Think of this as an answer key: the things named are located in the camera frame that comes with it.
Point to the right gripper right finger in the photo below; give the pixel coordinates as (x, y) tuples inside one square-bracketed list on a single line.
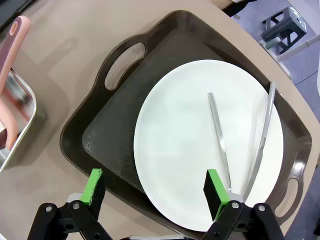
[(217, 186)]

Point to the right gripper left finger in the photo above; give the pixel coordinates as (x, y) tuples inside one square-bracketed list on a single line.
[(93, 185)]

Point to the white round plate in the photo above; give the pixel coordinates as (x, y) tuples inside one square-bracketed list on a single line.
[(180, 140)]

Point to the dark brown serving tray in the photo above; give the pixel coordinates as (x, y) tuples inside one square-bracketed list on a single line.
[(117, 130)]

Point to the pink lint roller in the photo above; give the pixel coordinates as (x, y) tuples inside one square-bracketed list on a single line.
[(21, 32)]

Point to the silver table knife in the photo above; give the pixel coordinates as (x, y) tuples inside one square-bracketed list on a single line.
[(268, 112)]

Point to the rectangular steel container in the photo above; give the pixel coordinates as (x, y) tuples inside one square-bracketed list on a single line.
[(25, 120)]

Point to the grey plastic stool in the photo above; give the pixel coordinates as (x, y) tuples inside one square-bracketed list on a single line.
[(290, 25)]

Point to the white metal frame bar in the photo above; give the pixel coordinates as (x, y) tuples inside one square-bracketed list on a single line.
[(307, 42)]

